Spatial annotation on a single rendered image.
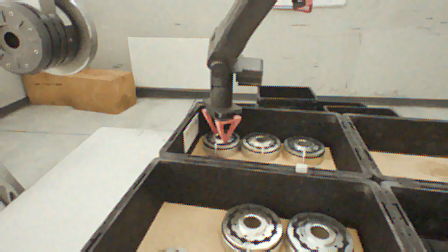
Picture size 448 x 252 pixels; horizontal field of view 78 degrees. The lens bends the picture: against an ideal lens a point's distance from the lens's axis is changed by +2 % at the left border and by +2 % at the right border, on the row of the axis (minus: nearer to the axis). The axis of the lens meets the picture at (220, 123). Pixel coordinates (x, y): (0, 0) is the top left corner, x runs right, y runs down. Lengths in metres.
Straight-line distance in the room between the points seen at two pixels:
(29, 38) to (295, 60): 3.08
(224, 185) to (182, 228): 0.11
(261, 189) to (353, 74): 3.23
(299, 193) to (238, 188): 0.11
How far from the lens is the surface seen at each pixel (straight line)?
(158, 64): 3.52
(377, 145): 0.85
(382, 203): 0.50
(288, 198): 0.53
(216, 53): 0.57
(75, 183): 0.95
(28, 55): 0.68
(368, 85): 3.78
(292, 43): 3.44
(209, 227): 0.53
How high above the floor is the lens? 1.21
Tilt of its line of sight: 25 degrees down
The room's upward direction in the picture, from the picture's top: straight up
